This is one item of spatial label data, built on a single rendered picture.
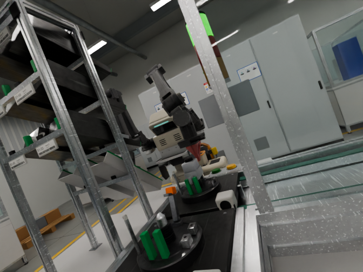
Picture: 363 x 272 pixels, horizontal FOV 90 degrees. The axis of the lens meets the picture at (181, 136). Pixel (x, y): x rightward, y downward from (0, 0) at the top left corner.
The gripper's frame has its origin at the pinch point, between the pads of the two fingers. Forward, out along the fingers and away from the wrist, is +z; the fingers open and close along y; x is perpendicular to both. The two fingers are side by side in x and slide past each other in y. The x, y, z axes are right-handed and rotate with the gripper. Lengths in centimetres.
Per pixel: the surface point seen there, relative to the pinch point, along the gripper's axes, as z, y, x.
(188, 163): -2.7, 0.9, -14.6
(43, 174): -28, -870, 463
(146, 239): 1.9, -0.6, -42.5
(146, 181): 0.7, -20.6, -8.7
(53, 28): -59, -24, -20
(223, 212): 8.1, 10.1, -27.2
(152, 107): -73, -150, 283
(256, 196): 5.0, 18.7, -28.8
